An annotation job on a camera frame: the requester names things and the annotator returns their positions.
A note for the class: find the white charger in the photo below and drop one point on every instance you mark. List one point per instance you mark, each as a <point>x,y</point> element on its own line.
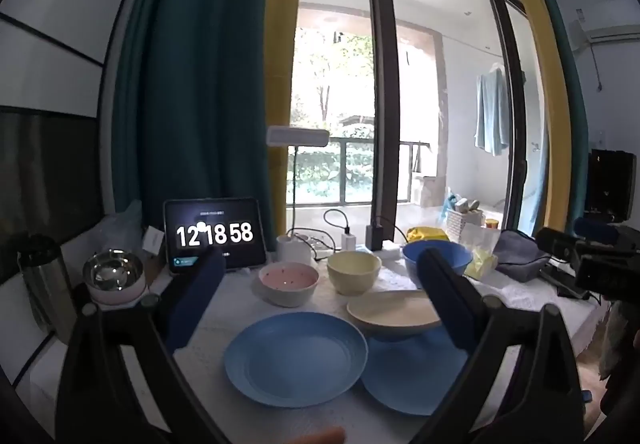
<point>348,240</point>

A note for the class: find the cream bowl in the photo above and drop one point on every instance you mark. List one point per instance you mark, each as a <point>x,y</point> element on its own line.
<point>354,270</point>

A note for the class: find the person's right forearm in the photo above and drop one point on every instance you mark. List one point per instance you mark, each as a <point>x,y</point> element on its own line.
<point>622,349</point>

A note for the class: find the balcony railing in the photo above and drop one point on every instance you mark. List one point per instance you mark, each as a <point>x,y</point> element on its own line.
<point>360,142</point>

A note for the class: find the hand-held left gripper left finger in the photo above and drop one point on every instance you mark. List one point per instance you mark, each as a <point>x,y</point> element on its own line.
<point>200,286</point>

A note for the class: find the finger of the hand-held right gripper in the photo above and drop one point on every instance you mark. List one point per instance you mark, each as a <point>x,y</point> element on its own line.
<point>595,230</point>
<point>555,240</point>

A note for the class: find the yellow bag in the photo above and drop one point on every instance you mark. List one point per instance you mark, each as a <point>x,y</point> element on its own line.
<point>425,234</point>

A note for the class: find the white textured tablecloth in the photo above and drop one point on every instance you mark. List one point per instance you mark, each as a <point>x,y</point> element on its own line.
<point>330,306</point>

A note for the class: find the grey cloth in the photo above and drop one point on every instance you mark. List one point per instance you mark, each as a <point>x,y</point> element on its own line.
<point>517,254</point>

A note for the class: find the blue plastic bag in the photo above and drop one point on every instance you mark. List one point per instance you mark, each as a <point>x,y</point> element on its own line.
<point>448,206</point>

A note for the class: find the person's left hand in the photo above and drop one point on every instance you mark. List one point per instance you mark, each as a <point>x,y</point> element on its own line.
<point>320,435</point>

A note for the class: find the teal curtain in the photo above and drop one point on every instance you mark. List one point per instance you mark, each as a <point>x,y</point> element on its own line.
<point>572,88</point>
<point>195,73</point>

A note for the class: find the stainless steel thermos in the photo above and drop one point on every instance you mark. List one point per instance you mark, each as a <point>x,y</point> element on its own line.
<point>42,284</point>

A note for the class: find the black charger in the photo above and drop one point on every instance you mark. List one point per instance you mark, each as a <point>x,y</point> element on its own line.
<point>375,236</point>

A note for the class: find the yellow tissue pack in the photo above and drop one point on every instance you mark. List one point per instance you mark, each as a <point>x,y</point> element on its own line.
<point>480,251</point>

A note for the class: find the white air conditioner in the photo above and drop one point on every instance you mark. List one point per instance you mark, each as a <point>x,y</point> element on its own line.
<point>605,26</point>

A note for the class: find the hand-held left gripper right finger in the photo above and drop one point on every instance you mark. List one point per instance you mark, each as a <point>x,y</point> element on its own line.
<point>445,296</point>

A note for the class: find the white desk lamp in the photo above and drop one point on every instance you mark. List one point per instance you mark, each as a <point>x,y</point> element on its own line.
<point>298,136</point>

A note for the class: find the blue bowl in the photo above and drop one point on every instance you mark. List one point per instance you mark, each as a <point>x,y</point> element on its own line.
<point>456,256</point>

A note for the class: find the clear plastic bag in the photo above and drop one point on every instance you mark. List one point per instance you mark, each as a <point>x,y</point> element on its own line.
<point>120,224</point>

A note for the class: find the white basket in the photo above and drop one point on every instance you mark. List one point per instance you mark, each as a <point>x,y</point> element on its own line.
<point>462,221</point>

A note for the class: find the small white box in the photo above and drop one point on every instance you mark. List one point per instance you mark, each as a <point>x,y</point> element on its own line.
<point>152,241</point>

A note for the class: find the black box device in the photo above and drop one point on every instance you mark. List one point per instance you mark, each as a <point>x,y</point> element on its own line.
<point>607,184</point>

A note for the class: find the white power strip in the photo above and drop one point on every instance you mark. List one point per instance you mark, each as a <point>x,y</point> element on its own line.
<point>390,254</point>

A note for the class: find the cream plate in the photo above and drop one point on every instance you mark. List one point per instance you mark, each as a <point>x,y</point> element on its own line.
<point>390,314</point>

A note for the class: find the red tin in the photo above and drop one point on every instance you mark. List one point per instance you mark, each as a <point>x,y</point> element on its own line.
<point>492,224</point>

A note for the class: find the hanging blue shirt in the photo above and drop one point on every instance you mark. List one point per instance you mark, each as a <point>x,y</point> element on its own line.
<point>492,113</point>

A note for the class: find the yellow curtain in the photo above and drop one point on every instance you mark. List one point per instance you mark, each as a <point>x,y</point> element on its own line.
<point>542,73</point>
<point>281,48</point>

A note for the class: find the black flat object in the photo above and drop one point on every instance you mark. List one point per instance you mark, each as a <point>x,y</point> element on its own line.
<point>565,281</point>

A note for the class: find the blue plate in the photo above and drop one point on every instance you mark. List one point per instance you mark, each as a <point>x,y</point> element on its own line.
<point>295,364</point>
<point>400,376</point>

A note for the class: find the dark window frame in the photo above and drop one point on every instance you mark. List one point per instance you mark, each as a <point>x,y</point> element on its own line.
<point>382,98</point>

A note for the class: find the stainless steel bowl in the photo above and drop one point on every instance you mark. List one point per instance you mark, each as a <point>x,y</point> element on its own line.
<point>112,269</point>

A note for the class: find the pink speckled bowl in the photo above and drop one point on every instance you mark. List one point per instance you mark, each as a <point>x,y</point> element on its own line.
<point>288,281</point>

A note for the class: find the tablet with clock display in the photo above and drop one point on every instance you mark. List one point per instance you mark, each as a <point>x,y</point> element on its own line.
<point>215,234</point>

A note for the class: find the pink plastic bowl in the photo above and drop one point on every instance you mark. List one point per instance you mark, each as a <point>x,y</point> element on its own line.
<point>117,298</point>

